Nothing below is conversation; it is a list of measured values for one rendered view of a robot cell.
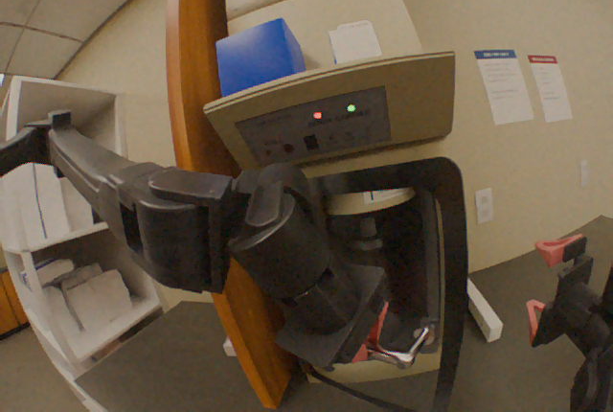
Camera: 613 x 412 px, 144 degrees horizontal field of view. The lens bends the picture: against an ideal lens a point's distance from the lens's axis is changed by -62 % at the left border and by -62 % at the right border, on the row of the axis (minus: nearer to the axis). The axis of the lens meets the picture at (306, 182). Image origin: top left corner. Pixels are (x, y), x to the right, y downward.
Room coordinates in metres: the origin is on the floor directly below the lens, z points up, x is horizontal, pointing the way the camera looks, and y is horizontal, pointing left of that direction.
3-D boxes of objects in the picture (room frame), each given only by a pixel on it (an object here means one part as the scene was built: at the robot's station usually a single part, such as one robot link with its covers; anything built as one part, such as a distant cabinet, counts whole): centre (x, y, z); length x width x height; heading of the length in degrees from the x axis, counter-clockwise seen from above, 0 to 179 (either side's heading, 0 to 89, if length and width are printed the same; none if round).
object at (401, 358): (0.22, -0.05, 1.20); 0.10 x 0.05 x 0.03; 42
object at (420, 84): (0.33, -0.06, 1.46); 0.32 x 0.11 x 0.10; 77
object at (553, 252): (0.18, -0.28, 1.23); 0.09 x 0.07 x 0.07; 167
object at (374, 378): (0.30, -0.02, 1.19); 0.30 x 0.01 x 0.40; 42
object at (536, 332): (0.18, -0.28, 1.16); 0.09 x 0.07 x 0.07; 167
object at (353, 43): (0.32, -0.09, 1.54); 0.05 x 0.05 x 0.06; 83
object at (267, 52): (0.35, 0.02, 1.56); 0.10 x 0.10 x 0.09; 77
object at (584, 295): (0.11, -0.26, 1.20); 0.07 x 0.07 x 0.10; 77
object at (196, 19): (0.59, 0.11, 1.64); 0.49 x 0.03 x 1.40; 167
